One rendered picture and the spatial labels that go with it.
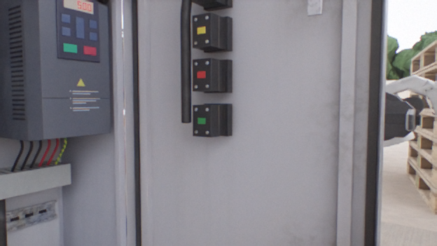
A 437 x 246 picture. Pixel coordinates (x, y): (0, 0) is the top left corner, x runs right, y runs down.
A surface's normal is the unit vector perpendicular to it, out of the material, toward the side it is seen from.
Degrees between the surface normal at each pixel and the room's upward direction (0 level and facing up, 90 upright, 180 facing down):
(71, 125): 90
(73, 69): 90
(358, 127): 90
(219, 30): 90
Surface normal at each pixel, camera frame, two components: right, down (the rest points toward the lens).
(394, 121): -0.55, 0.06
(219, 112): 0.84, 0.04
